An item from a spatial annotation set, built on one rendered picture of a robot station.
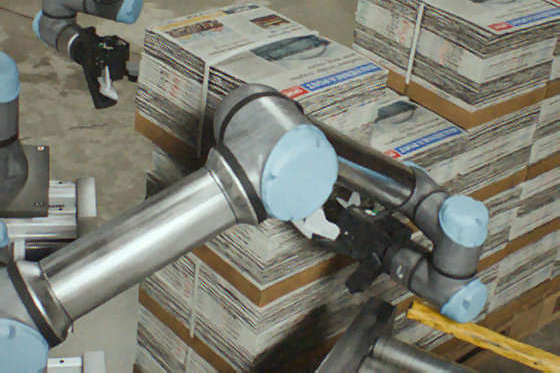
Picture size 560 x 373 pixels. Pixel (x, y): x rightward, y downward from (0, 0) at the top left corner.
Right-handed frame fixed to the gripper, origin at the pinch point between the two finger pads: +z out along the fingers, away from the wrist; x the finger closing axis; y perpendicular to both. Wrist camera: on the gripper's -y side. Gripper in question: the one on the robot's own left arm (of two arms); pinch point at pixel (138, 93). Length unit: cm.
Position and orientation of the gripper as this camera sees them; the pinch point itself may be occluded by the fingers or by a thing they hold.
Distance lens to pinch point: 217.4
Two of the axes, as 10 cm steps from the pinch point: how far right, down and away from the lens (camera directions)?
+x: 6.9, -2.4, 6.8
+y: 1.4, -8.8, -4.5
